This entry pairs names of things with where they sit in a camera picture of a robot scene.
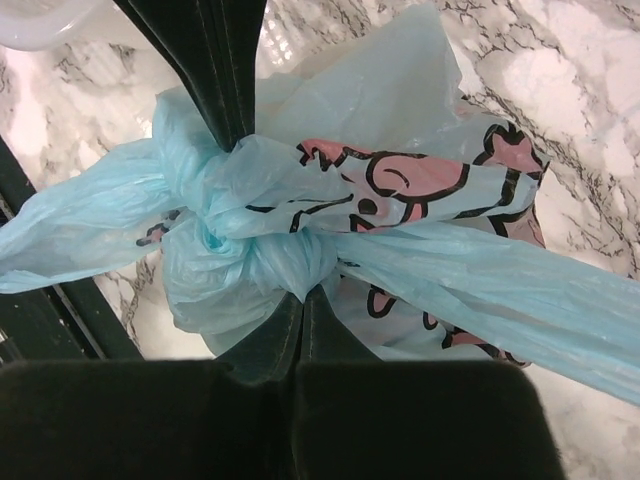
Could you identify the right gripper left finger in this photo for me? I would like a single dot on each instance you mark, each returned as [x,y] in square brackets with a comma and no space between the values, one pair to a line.
[134,419]

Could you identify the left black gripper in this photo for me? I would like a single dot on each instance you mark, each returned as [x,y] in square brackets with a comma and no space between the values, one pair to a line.
[45,314]

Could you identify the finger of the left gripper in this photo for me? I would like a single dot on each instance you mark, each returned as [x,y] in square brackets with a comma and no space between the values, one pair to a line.
[212,46]

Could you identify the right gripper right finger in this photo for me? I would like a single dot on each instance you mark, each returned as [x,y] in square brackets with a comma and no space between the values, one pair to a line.
[358,417]

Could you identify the light blue plastic grocery bag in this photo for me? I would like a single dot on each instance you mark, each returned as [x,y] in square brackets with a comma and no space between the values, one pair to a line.
[368,175]

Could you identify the white plastic perforated basket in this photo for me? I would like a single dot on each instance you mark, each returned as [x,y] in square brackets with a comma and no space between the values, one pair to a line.
[40,25]

